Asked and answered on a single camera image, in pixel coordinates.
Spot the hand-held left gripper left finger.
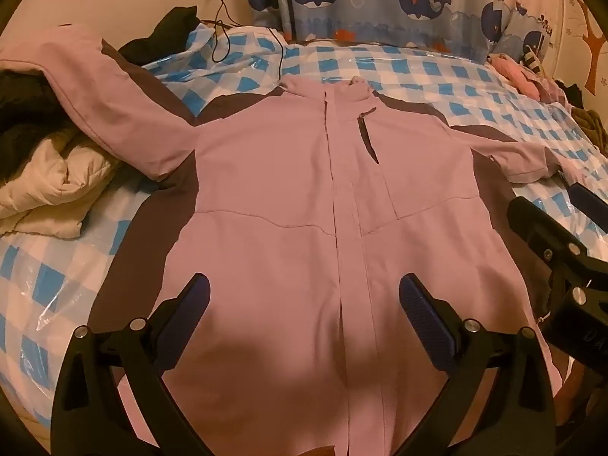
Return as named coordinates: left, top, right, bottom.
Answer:
left=50, top=273, right=211, bottom=456

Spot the striped cloth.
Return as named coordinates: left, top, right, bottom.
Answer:
left=522, top=43, right=545, bottom=75

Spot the pink cloth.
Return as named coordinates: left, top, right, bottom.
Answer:
left=489, top=54, right=538, bottom=97

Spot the black garment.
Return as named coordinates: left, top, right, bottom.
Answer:
left=118, top=6, right=203, bottom=65

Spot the whale print curtain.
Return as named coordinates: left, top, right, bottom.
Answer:
left=244, top=0, right=556, bottom=65

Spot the pink and grey jacket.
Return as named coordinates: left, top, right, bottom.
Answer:
left=0, top=24, right=575, bottom=456

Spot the cream quilted jacket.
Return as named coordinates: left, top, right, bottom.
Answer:
left=0, top=126, right=123, bottom=239

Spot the lilac cloth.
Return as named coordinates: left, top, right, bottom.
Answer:
left=536, top=76, right=571, bottom=103

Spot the blue checkered bed sheet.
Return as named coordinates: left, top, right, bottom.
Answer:
left=0, top=26, right=608, bottom=438

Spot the olive cloth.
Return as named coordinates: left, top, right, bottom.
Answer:
left=571, top=107, right=608, bottom=155

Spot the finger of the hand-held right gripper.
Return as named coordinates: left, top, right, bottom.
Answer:
left=506, top=197, right=608, bottom=291
left=570, top=183, right=608, bottom=234

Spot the small black cloth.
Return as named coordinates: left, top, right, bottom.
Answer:
left=563, top=83, right=586, bottom=108

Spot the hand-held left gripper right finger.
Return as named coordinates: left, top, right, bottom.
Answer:
left=394, top=273, right=556, bottom=456

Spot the black cable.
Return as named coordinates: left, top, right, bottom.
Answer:
left=209, top=0, right=288, bottom=63

